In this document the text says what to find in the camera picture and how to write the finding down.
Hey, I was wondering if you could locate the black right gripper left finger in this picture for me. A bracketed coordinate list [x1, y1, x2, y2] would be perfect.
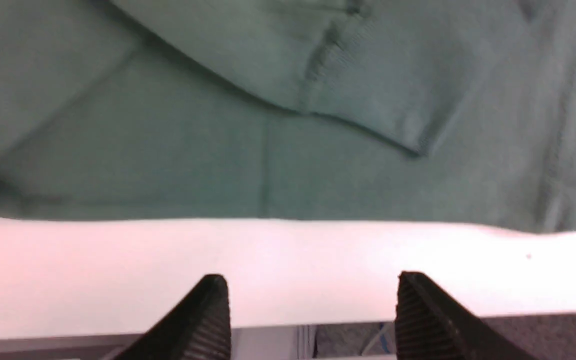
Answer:
[115, 274, 233, 360]

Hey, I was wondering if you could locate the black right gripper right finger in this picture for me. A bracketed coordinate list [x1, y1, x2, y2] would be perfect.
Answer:
[394, 271, 535, 360]

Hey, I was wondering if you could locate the green long-sleeve top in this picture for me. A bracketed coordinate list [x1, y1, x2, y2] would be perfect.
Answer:
[0, 0, 576, 234]

